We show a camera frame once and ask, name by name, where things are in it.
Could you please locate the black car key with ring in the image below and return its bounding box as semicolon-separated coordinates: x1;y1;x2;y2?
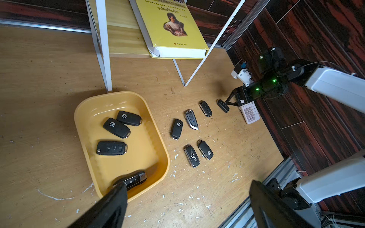
184;109;199;130

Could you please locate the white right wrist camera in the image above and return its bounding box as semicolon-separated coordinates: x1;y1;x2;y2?
231;62;253;87

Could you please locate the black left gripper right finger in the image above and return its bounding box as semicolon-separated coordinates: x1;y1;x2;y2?
249;180;312;228

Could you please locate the black flip car key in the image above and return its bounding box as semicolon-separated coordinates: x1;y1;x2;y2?
171;119;183;140

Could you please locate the glossy black car key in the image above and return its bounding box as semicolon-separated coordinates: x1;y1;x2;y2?
113;171;147;190

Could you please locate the yellow storage tray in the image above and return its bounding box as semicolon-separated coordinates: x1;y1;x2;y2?
74;91;170;200

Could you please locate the white calculator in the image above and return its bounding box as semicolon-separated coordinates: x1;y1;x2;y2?
239;101;260;124

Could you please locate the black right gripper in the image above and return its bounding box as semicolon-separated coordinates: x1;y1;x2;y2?
225;86;255;107

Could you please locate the yellow book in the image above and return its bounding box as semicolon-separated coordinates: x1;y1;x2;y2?
130;0;209;59

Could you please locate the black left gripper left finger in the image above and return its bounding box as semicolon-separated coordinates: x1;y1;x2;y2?
69;183;127;228

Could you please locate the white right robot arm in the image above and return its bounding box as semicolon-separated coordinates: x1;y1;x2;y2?
256;84;365;176

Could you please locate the white metal shelf rack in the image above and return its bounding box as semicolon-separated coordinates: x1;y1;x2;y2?
86;1;247;92

